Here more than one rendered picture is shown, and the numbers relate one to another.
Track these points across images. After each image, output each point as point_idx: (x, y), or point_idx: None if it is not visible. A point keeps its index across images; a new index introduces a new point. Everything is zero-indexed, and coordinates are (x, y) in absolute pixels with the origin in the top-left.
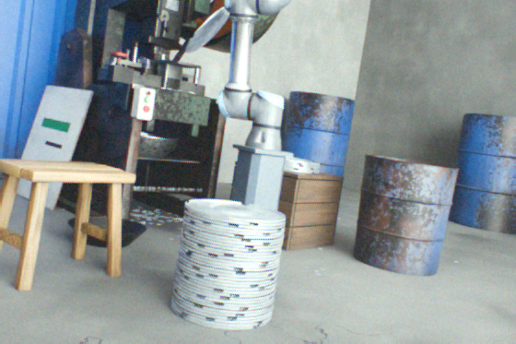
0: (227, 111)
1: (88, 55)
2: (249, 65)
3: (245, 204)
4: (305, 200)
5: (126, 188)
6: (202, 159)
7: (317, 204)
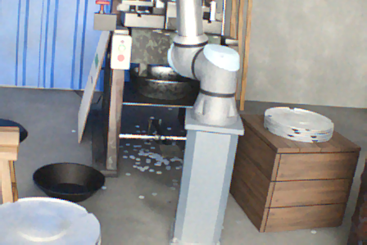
0: (175, 68)
1: None
2: (196, 13)
3: (181, 185)
4: (291, 178)
5: (111, 138)
6: None
7: (312, 181)
